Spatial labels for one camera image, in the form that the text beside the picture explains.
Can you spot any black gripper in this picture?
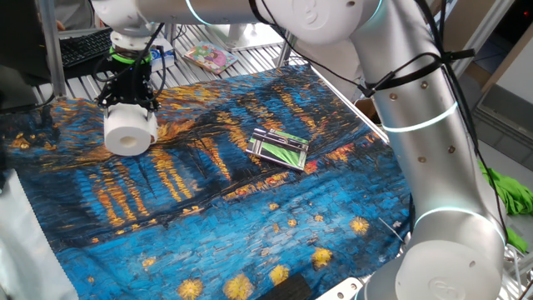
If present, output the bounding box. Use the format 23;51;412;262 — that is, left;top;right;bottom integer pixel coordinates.
96;62;161;122

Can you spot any white toilet paper roll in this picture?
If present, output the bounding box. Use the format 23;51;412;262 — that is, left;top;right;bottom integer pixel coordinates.
102;102;160;158

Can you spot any blue tissue pack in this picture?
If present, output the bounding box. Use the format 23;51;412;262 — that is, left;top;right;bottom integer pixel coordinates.
148;39;176;73

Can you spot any black computer keyboard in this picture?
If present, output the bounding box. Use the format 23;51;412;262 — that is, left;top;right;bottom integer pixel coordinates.
58;27;113;68

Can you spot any colourful children's book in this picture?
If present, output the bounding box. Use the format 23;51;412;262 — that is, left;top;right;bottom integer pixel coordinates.
182;40;240;76

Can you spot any person in grey shirt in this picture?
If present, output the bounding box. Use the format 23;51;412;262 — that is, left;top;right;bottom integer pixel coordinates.
53;0;95;33

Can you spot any black monitor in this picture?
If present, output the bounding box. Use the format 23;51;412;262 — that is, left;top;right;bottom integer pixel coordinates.
0;0;53;113

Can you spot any starry night painting tablecloth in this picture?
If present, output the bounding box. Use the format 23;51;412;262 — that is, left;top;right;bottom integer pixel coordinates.
0;64;417;300

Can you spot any green striped flat box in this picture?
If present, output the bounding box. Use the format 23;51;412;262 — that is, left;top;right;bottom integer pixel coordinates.
245;127;310;173

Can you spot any white foam block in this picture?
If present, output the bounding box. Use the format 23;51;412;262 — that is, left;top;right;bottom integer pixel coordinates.
293;39;363;91

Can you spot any thin metal pin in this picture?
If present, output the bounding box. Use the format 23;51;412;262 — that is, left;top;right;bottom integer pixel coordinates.
377;216;406;245

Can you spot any green cloth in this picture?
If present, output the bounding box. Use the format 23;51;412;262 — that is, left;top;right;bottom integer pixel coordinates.
477;160;533;254

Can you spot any aluminium frame bar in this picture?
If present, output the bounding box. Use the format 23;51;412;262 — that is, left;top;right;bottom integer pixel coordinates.
276;32;299;68
36;0;68;100

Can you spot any white pedestal plate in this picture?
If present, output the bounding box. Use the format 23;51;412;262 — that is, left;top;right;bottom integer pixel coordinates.
206;22;285;53

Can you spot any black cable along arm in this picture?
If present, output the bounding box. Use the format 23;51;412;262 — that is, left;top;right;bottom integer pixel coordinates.
247;0;511;243

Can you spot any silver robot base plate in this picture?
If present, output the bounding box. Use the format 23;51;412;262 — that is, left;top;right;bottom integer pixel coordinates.
316;277;363;300

